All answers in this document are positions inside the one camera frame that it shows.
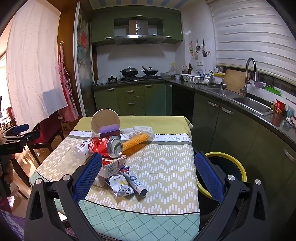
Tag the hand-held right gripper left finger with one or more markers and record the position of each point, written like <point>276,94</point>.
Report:
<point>89,173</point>

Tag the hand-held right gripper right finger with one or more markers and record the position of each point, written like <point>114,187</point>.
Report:
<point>208,176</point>

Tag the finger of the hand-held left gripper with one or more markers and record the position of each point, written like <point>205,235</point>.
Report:
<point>31,136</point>
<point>20,128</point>

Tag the white and red milk carton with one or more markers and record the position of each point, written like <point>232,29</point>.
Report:
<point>108,169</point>

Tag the clear plastic bottle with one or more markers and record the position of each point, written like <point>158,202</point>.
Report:
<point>76,153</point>

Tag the black bin with yellow rim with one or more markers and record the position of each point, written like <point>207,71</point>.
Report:
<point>231,160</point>

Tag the red soda can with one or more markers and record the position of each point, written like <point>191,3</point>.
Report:
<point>99,146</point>

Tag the silver snack wrapper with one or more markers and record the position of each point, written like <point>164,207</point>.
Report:
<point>118,185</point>

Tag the white toothpaste tube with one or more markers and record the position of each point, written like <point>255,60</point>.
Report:
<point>135,183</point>

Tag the purple box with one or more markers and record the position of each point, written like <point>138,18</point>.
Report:
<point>109,131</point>

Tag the beige paper bowl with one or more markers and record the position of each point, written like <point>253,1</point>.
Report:
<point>104,118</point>

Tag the white tissue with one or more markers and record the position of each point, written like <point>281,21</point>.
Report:
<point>141,129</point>

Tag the person's left hand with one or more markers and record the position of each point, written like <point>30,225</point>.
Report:
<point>8,172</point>

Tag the red wooden chair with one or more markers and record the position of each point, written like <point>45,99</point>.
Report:
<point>46,132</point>

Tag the cardboard box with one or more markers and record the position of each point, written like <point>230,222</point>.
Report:
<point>68,127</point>

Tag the patterned yellow and green tablecloth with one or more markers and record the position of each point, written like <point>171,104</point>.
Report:
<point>161,162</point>

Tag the pink checked apron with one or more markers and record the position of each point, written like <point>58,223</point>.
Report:
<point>67,92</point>

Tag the white curtain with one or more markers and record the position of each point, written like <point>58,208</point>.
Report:
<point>32,69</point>

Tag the purple patterned cloth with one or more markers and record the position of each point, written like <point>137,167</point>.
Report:
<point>11,222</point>

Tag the steel double sink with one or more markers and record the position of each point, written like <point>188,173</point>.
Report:
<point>252,103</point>

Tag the floral sliding door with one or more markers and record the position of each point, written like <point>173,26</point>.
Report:
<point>83,58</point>

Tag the tall steel faucet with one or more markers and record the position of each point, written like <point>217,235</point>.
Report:
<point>244,88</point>

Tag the small steel faucet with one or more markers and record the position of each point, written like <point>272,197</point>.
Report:
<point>222,81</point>

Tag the small steel pot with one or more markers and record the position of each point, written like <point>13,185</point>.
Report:
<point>112,79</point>

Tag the white dish rack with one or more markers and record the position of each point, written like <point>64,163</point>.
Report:
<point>192,78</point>

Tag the wooden cutting board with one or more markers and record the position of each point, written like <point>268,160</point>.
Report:
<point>235,81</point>

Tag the red instant noodle cup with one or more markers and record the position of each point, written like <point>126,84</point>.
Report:
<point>280,106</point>

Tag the crumpled dish rag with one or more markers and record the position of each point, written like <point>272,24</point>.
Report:
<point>291,121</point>

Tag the yellow plastic tray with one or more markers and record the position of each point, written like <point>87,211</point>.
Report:
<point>219,74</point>

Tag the white mug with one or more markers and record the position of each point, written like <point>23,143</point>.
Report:
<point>177,76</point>

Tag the purple plastic tray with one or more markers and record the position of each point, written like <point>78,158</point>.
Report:
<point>257,84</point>

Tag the pale blue packet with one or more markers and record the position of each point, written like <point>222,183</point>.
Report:
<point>290,111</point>

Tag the green plastic tray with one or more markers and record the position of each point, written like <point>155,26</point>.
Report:
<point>272,90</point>

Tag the gas stove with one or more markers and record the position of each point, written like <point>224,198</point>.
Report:
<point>141,78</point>

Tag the dark glass sauce bottle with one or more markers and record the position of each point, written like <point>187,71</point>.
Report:
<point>189,69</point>

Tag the black wok with lid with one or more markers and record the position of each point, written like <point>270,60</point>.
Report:
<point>129,72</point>

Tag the cooking oil bottle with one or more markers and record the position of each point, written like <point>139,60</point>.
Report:
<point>173,69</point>

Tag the black hanging spatula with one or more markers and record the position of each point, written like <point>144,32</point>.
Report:
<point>204,53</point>

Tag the steel range hood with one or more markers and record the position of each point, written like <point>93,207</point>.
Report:
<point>138,38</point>

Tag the white window blind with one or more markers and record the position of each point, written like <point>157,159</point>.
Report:
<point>249,34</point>

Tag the green upper cabinets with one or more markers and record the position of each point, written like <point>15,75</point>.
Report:
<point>173,25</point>

